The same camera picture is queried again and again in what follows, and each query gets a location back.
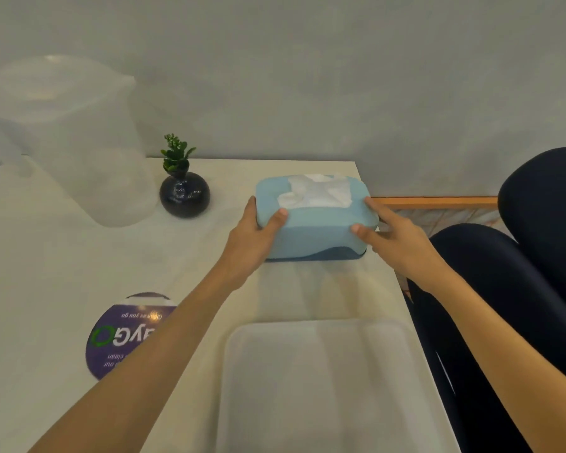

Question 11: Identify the person's right forearm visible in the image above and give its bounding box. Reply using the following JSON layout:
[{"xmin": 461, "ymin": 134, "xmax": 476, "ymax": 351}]
[{"xmin": 404, "ymin": 268, "xmax": 566, "ymax": 453}]

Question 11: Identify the dark blue office chair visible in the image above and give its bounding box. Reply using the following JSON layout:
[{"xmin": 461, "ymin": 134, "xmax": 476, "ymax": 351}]
[{"xmin": 404, "ymin": 146, "xmax": 566, "ymax": 453}]

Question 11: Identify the person's right hand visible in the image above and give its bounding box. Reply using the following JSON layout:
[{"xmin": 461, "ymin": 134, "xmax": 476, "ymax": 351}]
[{"xmin": 351, "ymin": 196, "xmax": 449, "ymax": 293}]

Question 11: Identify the orange wooden rail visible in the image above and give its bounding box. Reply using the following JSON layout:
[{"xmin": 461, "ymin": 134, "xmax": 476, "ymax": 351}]
[{"xmin": 372, "ymin": 196, "xmax": 500, "ymax": 211}]

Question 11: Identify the round black vase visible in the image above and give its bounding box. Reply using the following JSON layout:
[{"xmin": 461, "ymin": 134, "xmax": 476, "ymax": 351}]
[{"xmin": 159, "ymin": 171, "xmax": 211, "ymax": 218}]

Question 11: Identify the translucent white plastic tray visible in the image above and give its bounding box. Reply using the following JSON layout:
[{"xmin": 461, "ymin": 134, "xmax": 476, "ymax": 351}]
[{"xmin": 215, "ymin": 319, "xmax": 445, "ymax": 453}]

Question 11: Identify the person's left hand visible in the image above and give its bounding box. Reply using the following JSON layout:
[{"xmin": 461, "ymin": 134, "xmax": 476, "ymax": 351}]
[{"xmin": 216, "ymin": 195, "xmax": 289, "ymax": 290}]

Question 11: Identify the person's left forearm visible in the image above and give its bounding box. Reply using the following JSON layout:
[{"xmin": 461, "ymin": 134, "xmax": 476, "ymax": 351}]
[{"xmin": 27, "ymin": 265, "xmax": 246, "ymax": 453}]

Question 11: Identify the light blue tissue box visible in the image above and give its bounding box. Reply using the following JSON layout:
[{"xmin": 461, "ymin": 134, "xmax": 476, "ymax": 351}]
[{"xmin": 255, "ymin": 174, "xmax": 380, "ymax": 263}]

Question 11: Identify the small green artificial plant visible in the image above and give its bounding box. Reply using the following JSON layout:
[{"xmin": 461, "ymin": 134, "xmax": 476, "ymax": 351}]
[{"xmin": 160, "ymin": 133, "xmax": 197, "ymax": 174}]

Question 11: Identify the white tissue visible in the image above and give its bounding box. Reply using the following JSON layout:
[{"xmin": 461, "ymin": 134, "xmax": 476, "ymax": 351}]
[{"xmin": 278, "ymin": 174, "xmax": 351, "ymax": 209}]

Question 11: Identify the round purple sticker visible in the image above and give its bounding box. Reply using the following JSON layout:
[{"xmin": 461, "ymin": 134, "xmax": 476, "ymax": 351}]
[{"xmin": 86, "ymin": 292, "xmax": 177, "ymax": 382}]

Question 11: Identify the clear plastic pitcher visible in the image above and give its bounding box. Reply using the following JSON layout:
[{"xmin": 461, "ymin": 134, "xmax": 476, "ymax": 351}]
[{"xmin": 0, "ymin": 54, "xmax": 158, "ymax": 228}]

